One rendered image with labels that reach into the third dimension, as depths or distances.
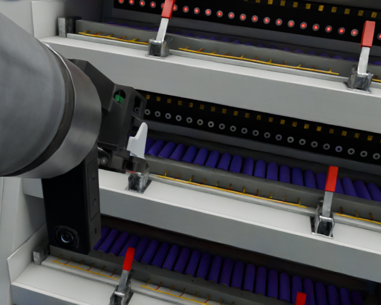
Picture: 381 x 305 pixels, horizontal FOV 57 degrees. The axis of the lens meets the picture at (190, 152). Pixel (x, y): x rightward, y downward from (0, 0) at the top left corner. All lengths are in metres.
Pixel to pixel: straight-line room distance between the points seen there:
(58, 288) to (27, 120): 0.48
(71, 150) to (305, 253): 0.36
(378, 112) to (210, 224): 0.26
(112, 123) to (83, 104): 0.10
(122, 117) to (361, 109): 0.30
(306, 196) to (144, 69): 0.30
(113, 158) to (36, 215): 0.35
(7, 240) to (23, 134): 0.46
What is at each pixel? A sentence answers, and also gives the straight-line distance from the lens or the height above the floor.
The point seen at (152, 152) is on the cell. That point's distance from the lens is 0.59.
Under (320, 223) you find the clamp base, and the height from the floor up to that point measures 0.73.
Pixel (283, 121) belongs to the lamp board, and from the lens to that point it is 0.63.
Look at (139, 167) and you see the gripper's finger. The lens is 0.37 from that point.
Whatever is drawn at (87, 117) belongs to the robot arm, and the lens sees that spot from 0.24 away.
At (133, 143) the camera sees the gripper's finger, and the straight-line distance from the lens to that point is 0.40.
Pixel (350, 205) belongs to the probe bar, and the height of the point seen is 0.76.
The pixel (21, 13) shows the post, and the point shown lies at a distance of 0.59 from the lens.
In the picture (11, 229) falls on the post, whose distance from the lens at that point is 0.63.
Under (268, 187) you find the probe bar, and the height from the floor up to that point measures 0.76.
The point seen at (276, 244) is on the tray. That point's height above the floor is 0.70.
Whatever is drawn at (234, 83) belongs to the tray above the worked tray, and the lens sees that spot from 0.47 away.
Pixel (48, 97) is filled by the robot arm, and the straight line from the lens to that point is 0.20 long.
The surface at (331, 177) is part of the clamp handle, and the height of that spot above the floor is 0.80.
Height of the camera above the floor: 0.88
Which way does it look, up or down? 10 degrees down
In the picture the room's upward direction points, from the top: 10 degrees clockwise
